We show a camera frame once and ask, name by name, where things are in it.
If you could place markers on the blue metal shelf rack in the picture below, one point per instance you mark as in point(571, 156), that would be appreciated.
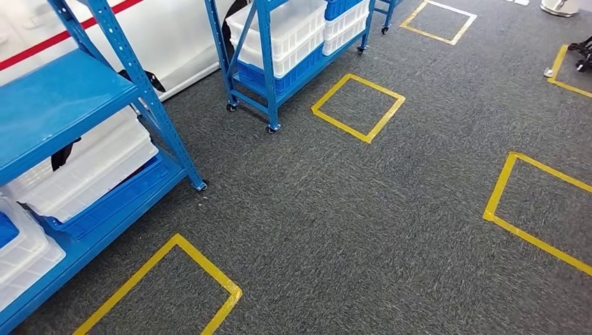
point(270, 69)
point(387, 14)
point(46, 101)

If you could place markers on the blue plastic bin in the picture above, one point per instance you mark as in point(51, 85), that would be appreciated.
point(340, 7)
point(115, 199)
point(291, 76)
point(7, 231)

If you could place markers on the yellow floor tape square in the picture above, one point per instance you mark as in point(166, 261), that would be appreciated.
point(496, 192)
point(185, 247)

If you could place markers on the white car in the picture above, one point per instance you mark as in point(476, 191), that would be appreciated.
point(175, 37)

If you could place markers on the red barrier belt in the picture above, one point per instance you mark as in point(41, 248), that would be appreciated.
point(46, 44)

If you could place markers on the black wheeled base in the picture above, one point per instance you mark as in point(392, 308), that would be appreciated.
point(582, 53)

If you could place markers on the metal stanchion post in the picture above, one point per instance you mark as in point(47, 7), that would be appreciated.
point(559, 7)

